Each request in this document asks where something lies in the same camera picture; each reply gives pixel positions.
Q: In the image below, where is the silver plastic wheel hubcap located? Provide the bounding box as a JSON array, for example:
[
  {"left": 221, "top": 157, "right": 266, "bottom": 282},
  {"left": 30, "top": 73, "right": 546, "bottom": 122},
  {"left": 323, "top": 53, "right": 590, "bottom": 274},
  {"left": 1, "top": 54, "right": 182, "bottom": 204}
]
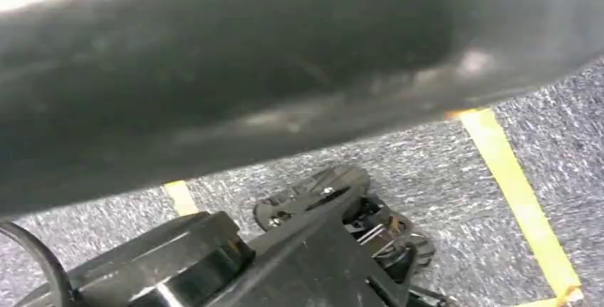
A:
[{"left": 0, "top": 0, "right": 604, "bottom": 219}]

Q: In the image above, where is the black robot foot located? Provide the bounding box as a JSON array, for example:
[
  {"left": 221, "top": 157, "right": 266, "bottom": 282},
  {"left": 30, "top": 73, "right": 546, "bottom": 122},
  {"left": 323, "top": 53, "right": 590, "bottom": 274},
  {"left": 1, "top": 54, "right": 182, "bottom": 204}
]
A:
[{"left": 253, "top": 165, "right": 437, "bottom": 278}]

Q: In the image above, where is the black robot leg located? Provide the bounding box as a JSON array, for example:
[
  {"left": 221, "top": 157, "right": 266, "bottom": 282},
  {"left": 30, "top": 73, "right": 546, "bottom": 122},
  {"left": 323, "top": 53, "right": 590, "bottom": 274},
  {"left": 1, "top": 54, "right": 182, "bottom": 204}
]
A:
[{"left": 14, "top": 210, "right": 449, "bottom": 307}]

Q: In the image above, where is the yellow floor tape strip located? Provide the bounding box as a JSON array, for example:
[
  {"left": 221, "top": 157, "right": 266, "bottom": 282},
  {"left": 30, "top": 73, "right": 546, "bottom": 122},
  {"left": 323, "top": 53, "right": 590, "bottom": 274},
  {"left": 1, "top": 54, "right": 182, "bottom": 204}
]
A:
[
  {"left": 162, "top": 179, "right": 201, "bottom": 217},
  {"left": 443, "top": 108, "right": 585, "bottom": 307}
]

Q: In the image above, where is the black cable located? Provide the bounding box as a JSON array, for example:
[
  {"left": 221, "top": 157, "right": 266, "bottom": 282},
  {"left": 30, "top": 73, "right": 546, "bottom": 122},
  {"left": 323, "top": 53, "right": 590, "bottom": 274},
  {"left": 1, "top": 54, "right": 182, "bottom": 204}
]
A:
[{"left": 0, "top": 221, "right": 78, "bottom": 307}]

